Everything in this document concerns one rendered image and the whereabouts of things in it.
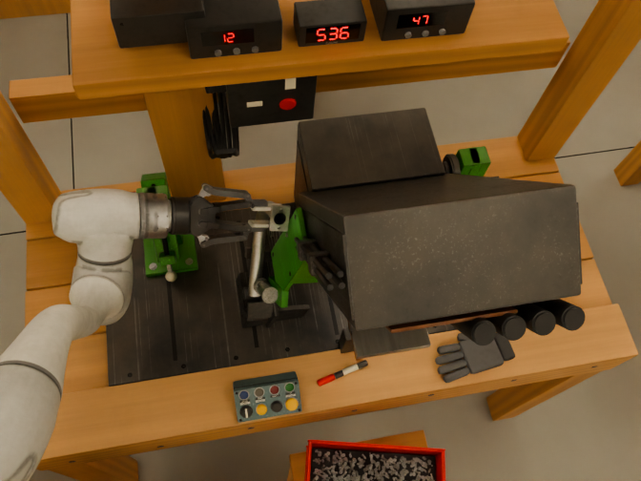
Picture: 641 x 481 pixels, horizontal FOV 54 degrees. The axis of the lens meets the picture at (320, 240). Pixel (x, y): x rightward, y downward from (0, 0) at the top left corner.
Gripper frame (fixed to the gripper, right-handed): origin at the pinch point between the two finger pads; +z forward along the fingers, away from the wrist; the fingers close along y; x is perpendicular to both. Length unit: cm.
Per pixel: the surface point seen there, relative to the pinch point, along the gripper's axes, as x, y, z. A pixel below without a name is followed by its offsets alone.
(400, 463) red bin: -17, -55, 32
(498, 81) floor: 146, 23, 159
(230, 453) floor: 63, -110, 14
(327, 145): 6.8, 14.0, 14.8
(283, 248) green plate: 0.1, -7.5, 4.5
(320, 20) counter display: -14.1, 39.6, 2.3
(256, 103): -3.1, 23.4, -5.0
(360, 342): -16.2, -22.7, 17.5
